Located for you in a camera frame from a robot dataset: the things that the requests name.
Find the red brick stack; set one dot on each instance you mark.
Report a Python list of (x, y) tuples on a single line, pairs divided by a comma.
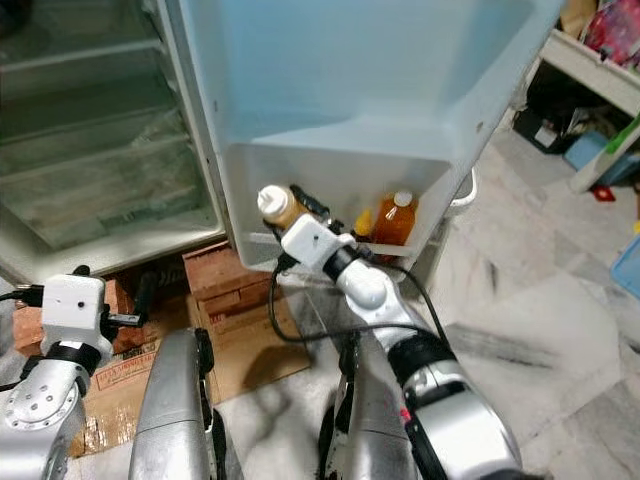
[(225, 272)]

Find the white fridge door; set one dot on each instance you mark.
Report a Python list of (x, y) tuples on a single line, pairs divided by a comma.
[(360, 80)]

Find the small yellow bottle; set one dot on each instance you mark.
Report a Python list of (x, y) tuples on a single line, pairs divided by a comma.
[(363, 224)]

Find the white fridge cabinet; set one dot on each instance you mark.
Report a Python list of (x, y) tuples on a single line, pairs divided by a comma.
[(60, 262)]

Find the black bag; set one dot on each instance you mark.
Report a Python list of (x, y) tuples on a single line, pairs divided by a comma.
[(550, 110)]

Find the amber bottle orange cap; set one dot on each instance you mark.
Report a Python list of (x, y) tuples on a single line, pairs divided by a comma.
[(396, 224)]

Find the silver robot left leg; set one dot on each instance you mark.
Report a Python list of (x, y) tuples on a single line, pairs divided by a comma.
[(175, 410)]

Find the clear fridge shelf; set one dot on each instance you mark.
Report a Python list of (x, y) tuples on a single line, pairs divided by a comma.
[(80, 55), (100, 150)]

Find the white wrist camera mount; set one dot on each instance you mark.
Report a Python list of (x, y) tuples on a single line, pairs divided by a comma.
[(72, 312), (312, 242)]

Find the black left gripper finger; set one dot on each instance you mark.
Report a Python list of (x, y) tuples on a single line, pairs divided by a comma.
[(147, 294)]

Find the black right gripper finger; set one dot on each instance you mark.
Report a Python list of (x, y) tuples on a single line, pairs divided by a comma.
[(281, 243), (308, 196)]

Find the silver robot leg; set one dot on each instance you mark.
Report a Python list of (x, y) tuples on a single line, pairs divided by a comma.
[(175, 410), (365, 420)]

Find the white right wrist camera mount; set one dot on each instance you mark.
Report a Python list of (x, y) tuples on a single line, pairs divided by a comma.
[(312, 242)]

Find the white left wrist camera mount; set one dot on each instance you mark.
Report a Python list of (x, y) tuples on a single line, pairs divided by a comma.
[(72, 312)]

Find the white wall shelf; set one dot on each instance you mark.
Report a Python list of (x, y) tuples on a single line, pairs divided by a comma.
[(590, 70)]

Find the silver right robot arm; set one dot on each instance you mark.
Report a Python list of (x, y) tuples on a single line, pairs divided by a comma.
[(450, 400)]

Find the small red item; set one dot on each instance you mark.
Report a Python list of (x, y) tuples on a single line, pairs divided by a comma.
[(604, 193)]

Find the blue plastic container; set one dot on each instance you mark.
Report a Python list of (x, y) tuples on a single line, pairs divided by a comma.
[(628, 268)]

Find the red pink package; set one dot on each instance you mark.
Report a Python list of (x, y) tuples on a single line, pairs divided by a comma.
[(615, 30)]

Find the silver robot right leg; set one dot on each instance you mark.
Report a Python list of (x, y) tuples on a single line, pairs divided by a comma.
[(365, 420)]

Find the light blue box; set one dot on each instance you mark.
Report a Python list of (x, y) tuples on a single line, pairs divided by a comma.
[(584, 150)]

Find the amber bottle white cap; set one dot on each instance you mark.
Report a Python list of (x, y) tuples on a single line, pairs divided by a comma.
[(275, 205)]

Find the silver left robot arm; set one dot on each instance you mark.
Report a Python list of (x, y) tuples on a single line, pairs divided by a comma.
[(40, 420)]

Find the white bottle green cap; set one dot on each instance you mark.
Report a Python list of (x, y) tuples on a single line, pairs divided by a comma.
[(605, 160)]

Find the flat brown cardboard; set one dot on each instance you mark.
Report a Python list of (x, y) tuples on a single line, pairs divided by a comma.
[(250, 345)]

